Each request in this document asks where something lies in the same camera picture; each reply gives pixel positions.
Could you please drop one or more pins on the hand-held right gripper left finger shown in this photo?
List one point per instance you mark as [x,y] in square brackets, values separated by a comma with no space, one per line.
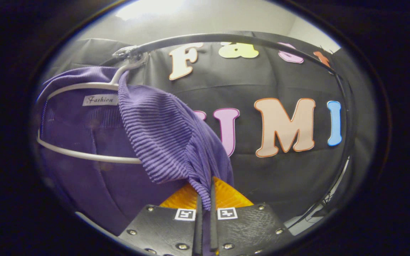
[198,231]

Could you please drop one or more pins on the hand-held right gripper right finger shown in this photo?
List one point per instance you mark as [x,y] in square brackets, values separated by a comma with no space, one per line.
[213,231]

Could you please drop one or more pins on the purple knit shirt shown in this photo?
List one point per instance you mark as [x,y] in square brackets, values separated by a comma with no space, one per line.
[162,135]

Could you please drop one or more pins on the white clothes hanger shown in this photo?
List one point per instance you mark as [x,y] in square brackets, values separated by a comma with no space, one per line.
[84,155]

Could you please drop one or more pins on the black clothes rack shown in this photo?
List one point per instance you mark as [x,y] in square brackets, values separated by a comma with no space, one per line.
[226,36]

